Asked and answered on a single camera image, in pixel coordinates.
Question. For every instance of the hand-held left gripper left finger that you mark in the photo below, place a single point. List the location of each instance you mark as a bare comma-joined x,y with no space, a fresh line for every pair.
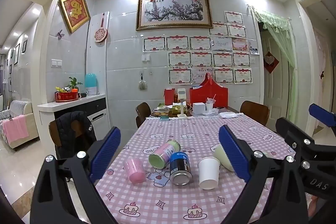
105,154

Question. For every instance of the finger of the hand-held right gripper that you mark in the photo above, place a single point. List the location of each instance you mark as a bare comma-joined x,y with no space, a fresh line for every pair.
291,130
322,111

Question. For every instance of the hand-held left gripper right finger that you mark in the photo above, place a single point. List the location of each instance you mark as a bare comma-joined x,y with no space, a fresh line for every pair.
233,154

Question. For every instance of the white paper cup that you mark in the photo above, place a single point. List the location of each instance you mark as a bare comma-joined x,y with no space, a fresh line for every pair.
208,174

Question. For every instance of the pale green plastic cup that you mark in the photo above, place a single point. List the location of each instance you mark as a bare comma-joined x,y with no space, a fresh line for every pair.
223,158

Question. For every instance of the pink plastic cup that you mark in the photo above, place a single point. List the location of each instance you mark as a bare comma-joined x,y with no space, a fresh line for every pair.
135,172

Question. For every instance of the cup with straws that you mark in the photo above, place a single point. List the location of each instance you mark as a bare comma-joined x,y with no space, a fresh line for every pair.
209,106

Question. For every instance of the white plastic bag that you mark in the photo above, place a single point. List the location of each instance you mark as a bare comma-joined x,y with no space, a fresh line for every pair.
228,115

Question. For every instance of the black jacket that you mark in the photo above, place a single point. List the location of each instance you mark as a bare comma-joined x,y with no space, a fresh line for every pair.
76,127

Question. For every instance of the white door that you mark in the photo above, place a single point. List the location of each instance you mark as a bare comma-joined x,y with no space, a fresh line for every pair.
274,92

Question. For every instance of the brown chair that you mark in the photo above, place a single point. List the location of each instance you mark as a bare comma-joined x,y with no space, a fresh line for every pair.
143,111
253,109
53,134

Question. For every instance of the white and black sideboard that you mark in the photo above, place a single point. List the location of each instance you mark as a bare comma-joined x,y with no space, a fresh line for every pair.
97,108

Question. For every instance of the blue metal can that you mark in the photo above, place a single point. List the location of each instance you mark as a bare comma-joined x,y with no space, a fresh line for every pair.
179,165

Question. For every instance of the pale pink door curtain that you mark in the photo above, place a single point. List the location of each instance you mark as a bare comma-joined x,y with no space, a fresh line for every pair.
321,56

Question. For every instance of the pink checkered tablecloth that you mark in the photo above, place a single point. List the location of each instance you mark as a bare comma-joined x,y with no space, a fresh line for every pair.
183,129

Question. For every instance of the white box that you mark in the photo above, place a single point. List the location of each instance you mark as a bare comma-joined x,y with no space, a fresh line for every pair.
199,108

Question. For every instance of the pink and green can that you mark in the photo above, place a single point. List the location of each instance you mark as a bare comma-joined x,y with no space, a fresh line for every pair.
165,151

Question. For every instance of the red gift bag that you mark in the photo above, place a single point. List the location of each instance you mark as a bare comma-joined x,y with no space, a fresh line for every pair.
208,94

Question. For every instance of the red tray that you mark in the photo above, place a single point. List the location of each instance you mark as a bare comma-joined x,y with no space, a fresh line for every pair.
67,96

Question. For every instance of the clear food container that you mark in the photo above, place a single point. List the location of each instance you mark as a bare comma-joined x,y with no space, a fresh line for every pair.
160,111

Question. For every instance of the red diamond door decoration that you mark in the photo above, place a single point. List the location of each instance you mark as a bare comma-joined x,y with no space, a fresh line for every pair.
271,61

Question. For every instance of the teal humidifier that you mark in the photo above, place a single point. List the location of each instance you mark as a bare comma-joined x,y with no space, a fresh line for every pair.
90,83

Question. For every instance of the yellow green box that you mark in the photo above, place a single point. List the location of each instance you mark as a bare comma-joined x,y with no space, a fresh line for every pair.
173,108

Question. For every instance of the small potted plant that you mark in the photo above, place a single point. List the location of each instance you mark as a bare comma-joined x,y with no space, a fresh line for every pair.
73,83

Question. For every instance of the white device on stand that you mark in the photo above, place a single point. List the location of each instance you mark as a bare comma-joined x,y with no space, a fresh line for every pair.
181,95

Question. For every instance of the hanging brush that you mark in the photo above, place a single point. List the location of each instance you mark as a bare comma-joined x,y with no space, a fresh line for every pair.
142,85

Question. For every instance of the small red bag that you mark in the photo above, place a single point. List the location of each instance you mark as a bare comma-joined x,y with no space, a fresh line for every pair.
169,96

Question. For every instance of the pink blanket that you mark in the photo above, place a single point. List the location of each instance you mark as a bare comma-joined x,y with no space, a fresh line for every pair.
15,127

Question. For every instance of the beige sofa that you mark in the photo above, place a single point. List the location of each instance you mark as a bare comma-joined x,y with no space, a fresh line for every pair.
19,108

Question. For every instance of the green door curtain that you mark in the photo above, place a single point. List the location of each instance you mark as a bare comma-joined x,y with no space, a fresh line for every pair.
278,24

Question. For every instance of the gold framed red picture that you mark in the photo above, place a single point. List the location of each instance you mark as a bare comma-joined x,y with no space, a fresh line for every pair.
74,10

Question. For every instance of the framed plum blossom painting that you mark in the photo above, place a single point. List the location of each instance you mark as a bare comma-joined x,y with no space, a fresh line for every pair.
173,11

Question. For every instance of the small wall photos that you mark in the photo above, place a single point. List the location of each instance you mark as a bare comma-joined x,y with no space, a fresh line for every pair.
254,51

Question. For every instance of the wall light switch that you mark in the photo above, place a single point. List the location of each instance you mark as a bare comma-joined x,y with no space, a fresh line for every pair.
56,63

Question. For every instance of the white wall socket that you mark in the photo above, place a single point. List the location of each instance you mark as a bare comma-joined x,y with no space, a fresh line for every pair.
146,57

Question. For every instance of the round lattice wall ornament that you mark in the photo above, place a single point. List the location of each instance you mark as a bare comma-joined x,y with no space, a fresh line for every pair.
101,35

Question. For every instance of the group of wall certificates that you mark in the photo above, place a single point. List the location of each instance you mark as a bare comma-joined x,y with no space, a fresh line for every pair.
178,43

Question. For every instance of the butterfly wall decoration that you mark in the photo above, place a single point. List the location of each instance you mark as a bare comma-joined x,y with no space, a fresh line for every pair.
60,34

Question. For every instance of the black framed wall picture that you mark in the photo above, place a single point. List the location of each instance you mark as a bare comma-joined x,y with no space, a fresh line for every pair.
17,53
24,45

